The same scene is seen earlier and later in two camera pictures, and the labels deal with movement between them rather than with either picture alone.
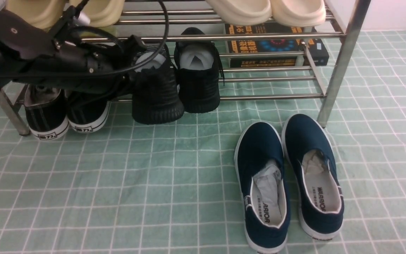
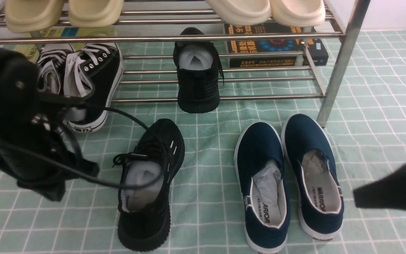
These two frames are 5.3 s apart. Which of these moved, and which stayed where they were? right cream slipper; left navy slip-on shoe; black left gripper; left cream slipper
Moved: black left gripper
Stayed: left navy slip-on shoe; right cream slipper; left cream slipper
